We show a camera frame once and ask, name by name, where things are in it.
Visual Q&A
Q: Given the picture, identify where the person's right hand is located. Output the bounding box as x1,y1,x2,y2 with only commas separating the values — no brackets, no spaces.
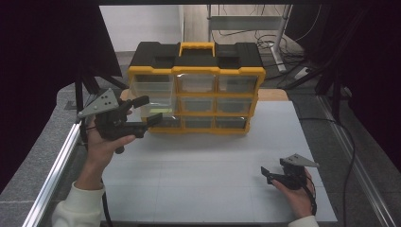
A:
271,169,317,220

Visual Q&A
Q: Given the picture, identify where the single clear plastic drawer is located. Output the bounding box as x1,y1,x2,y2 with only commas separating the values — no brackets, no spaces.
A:
129,74,178,120

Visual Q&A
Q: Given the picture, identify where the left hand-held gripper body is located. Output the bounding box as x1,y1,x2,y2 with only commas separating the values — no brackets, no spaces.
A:
77,87,149,142

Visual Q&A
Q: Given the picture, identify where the wooden board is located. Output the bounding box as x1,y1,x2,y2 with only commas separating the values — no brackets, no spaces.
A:
118,88,289,102

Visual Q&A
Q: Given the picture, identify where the long black floor cable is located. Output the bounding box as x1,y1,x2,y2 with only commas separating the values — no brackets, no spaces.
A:
297,116,357,227

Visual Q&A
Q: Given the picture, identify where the black curtain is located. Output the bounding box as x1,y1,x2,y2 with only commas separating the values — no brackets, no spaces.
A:
285,0,401,174
0,0,123,194

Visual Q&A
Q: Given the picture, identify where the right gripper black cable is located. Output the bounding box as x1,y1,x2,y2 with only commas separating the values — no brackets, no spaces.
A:
303,175,318,217

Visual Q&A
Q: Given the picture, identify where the black metal stand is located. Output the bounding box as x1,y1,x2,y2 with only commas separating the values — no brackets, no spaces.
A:
74,67,130,125
285,6,370,123

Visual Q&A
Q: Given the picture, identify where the tangle of black cables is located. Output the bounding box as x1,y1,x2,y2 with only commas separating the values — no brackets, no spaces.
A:
217,4,323,81

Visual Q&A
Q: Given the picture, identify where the grid of clear drawers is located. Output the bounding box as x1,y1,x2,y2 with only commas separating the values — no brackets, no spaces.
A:
149,74,259,130

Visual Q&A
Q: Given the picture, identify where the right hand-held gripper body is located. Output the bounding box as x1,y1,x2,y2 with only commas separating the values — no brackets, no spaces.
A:
271,153,321,191

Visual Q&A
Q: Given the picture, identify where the person's left hand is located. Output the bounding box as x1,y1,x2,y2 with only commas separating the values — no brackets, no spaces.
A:
82,108,137,178

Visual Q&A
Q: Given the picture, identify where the yellow black drawer organizer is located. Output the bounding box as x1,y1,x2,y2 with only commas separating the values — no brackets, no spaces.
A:
127,41,267,136

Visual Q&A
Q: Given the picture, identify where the grey metal desk frame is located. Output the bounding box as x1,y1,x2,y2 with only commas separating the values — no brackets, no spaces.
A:
206,4,293,74

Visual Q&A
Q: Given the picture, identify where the white power strip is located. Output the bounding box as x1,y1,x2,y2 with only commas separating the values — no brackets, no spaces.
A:
294,66,313,80

